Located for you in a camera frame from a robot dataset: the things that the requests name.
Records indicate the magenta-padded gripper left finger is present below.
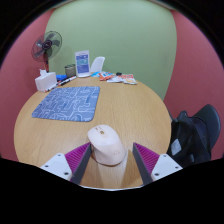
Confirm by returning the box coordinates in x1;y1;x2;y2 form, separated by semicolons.
39;142;93;186

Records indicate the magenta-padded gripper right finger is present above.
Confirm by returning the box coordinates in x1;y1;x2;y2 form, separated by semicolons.
132;142;184;186

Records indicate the cream wireless computer mouse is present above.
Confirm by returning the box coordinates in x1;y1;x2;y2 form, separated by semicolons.
87;124;128;167

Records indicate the blue patterned mouse pad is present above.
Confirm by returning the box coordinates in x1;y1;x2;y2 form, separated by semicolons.
31;85;101;123

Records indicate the black backpack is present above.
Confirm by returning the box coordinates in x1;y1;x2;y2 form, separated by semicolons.
166;110;212;168

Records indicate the black office chair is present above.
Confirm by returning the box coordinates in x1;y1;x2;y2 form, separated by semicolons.
168;103;222;168

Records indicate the white marker red cap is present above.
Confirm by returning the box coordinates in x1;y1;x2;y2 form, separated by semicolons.
58;75;78;87
44;82;63;93

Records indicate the black marker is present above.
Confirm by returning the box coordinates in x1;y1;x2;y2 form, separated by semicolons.
56;79;69;88

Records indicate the white tissue box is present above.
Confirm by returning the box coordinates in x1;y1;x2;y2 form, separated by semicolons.
34;68;58;93

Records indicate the blue whiteboard eraser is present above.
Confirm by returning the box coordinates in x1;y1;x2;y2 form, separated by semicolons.
55;74;69;82

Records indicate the small yellow snack packet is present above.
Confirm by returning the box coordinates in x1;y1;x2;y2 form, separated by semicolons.
123;78;138;85

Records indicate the black mesh pen cup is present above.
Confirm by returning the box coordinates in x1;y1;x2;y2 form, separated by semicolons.
64;63;77;78

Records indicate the white orange snack packet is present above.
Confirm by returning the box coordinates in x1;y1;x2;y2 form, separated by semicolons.
107;74;134;84

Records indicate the acrylic sign stand blue print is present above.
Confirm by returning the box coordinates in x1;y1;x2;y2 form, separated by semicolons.
74;49;92;79

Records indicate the black standing fan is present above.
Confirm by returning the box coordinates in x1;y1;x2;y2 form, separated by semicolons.
31;30;63;73

